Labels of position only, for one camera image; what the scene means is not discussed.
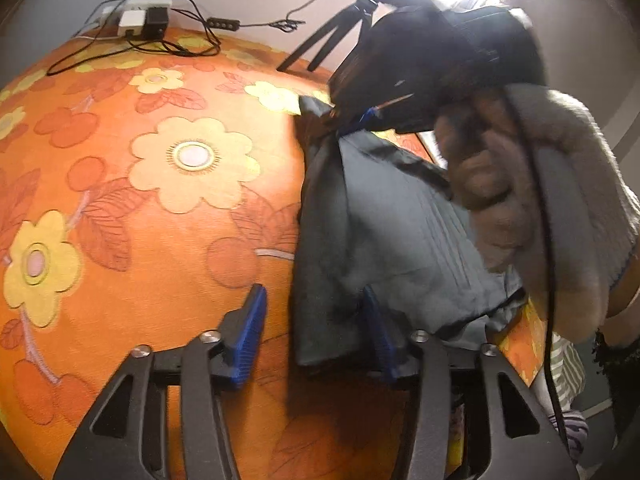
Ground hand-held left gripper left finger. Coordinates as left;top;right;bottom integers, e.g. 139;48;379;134
52;283;268;480

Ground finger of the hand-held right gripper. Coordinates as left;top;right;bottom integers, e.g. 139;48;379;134
327;87;418;137

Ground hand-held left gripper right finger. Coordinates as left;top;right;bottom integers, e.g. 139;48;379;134
362;285;578;480

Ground dark grey pants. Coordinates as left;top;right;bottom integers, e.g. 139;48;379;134
292;95;531;376

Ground person's right hand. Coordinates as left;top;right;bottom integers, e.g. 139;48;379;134
432;87;538;213

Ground small black tripod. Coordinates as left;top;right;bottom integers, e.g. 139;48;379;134
277;0;416;73

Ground orange floral cloth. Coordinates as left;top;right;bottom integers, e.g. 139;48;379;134
0;27;548;480

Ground white power strip with adapters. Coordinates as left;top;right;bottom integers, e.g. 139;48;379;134
47;0;223;77

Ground green white patterned blanket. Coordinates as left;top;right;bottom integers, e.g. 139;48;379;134
530;335;586;413

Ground person's striped trouser leg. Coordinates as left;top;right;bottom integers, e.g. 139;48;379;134
547;409;591;471

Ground black power adapter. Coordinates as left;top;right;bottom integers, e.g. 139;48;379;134
144;6;170;40

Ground white power adapter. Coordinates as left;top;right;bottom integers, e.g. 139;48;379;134
119;10;147;37

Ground black light cable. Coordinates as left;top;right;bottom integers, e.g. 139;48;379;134
239;0;358;31

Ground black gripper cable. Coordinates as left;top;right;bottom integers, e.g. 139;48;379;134
505;85;571;461

